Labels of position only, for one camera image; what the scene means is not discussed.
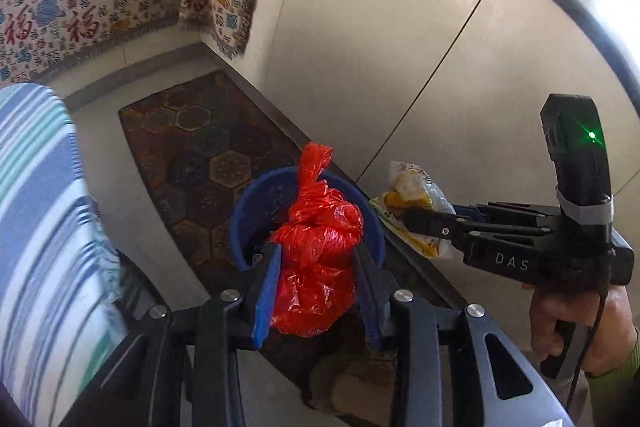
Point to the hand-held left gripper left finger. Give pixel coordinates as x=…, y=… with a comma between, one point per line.
x=265, y=292

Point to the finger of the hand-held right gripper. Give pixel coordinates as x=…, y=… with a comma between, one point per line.
x=435, y=224
x=505, y=212

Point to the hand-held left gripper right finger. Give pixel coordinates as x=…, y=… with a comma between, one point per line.
x=367, y=302

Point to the red plastic bag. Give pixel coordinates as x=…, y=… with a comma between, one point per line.
x=320, y=247

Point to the blue plastic bin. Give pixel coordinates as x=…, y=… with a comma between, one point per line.
x=255, y=202

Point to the person's right forearm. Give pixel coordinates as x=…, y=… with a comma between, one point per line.
x=615, y=392

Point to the person's right hand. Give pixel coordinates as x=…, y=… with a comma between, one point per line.
x=542, y=317

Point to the fuzzy brown slipper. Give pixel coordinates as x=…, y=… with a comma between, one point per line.
x=350, y=382

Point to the dark hexagon patterned mat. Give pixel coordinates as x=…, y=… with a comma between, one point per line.
x=190, y=132

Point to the cream counter cabinets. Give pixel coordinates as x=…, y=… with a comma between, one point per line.
x=375, y=32

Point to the blue striped tablecloth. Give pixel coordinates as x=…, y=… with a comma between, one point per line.
x=40, y=207

